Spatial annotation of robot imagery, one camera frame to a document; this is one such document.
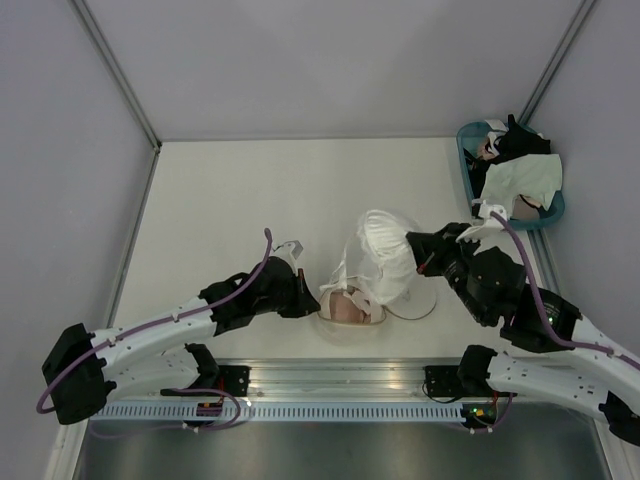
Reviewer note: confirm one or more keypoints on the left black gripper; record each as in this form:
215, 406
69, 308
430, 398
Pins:
304, 302

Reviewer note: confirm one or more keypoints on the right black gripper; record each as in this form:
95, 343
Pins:
427, 247

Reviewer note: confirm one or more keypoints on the pink satin bra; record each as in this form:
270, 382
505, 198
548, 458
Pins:
343, 310

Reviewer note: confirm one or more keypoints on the white bra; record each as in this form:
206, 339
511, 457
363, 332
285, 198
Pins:
376, 266

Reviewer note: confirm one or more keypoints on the round white mesh laundry bag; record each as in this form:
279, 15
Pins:
414, 306

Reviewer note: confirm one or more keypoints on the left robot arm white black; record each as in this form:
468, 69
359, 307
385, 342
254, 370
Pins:
87, 370

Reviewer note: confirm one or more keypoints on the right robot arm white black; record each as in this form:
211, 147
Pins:
500, 292

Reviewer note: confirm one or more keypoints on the beige garment in basket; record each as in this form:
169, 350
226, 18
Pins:
526, 209

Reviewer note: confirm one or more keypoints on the blue plastic basket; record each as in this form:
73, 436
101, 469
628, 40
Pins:
470, 136

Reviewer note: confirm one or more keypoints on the pale green cloth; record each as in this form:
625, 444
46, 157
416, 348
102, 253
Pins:
537, 177

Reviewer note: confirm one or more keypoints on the black garment in basket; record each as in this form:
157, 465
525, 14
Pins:
501, 142

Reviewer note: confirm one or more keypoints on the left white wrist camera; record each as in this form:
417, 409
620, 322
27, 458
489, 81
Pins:
290, 250

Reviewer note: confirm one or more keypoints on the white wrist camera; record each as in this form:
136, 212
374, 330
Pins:
290, 250
489, 219

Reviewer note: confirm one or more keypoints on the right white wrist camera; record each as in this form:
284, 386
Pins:
489, 219

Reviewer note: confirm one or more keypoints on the front aluminium rail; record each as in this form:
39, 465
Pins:
368, 379

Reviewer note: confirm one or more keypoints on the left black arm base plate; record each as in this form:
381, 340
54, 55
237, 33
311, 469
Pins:
232, 379

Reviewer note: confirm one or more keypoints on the white slotted cable duct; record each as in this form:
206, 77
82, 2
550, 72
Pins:
284, 411

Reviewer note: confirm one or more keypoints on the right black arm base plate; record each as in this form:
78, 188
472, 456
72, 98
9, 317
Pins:
441, 383

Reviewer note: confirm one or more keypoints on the right aluminium frame post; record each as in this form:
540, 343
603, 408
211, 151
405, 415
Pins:
574, 28

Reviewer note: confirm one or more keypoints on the aluminium frame post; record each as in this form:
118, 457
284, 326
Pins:
574, 28
101, 44

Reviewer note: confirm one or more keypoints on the left aluminium frame post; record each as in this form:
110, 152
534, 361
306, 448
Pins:
101, 44

